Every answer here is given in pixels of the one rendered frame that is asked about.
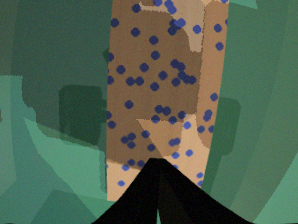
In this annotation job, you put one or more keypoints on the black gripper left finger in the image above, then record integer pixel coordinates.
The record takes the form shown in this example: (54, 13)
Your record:
(138, 204)

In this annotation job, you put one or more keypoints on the tan strip with blue dots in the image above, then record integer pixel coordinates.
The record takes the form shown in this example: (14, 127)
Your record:
(164, 76)

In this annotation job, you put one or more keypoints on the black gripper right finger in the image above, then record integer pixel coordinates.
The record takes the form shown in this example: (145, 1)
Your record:
(182, 202)

